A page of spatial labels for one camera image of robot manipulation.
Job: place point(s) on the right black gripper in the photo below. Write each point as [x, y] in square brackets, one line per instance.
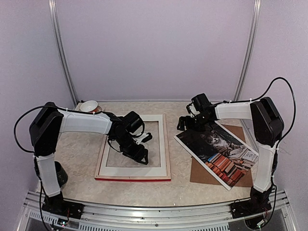
[188, 125]

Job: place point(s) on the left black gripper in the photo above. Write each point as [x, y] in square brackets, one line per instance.
[137, 155]

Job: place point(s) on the white photo mat board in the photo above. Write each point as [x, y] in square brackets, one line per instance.
[134, 171]

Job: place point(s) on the wooden red picture frame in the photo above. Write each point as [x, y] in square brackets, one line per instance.
[167, 156]

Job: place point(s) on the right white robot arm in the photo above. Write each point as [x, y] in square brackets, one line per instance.
[267, 126]

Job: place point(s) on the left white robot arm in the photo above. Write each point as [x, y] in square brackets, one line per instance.
[49, 123]

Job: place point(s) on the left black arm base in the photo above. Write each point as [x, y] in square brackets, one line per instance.
[59, 206]

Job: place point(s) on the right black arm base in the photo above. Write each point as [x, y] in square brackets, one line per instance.
[258, 202]

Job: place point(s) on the cat and books photo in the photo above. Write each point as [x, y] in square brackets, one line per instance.
[226, 157]

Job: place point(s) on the brown cardboard backing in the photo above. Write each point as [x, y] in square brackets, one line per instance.
[201, 175]

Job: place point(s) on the grey round plate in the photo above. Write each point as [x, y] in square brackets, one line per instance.
[99, 110]

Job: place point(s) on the orange white bowl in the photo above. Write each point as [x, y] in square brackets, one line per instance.
[89, 106]

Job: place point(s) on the black cylindrical cup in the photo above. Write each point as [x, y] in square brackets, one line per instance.
[62, 176]

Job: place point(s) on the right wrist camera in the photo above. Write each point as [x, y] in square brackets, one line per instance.
[198, 105]

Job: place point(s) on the aluminium front rail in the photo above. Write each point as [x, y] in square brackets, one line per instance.
[102, 217]

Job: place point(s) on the right aluminium post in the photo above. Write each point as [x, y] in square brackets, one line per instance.
[249, 49]

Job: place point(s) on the aluminium post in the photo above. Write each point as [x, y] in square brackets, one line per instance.
[61, 52]
[249, 49]

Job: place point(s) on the left aluminium post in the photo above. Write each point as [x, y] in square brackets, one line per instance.
[61, 52]

